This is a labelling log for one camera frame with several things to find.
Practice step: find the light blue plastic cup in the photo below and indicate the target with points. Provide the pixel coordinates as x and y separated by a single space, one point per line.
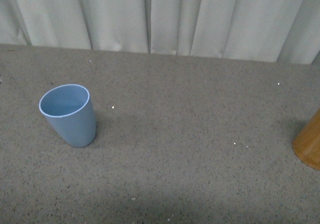
69 110

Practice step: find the bamboo chopstick holder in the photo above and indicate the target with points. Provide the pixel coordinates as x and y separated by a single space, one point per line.
306 145

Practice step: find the white pleated curtain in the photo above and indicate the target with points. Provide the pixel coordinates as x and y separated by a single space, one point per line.
258 30

